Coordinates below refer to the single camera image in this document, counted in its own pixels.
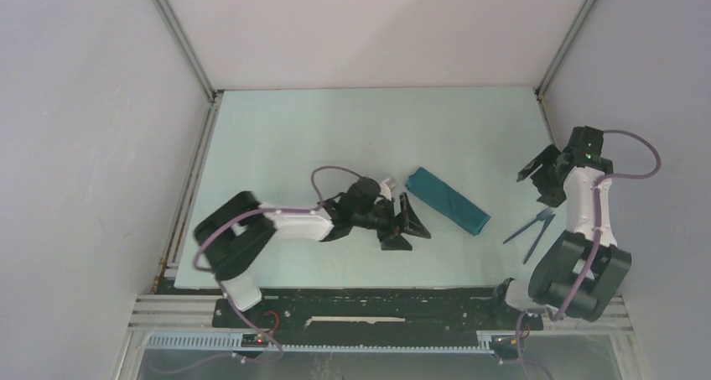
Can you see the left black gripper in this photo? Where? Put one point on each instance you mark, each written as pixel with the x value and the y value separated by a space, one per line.
pixel 407 221

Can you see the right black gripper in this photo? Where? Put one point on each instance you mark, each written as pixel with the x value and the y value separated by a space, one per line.
pixel 551 195

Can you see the blue plastic fork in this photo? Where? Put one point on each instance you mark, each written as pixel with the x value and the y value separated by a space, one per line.
pixel 530 226

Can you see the teal satin napkin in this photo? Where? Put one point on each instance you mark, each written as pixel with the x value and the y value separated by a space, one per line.
pixel 447 201

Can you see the blue plastic knife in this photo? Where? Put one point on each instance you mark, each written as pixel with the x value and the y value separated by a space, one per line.
pixel 546 223

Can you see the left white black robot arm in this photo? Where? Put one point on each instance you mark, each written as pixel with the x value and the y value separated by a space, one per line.
pixel 231 238

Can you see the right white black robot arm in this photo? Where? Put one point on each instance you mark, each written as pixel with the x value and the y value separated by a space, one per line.
pixel 582 271

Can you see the small black circuit board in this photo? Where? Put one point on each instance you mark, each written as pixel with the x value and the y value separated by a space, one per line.
pixel 254 341

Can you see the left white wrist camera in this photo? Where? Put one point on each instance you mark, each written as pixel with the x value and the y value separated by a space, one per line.
pixel 387 186

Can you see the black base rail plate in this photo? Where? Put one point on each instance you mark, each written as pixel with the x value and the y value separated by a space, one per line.
pixel 375 317

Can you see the grey slotted cable duct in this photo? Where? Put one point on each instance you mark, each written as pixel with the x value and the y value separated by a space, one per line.
pixel 231 342

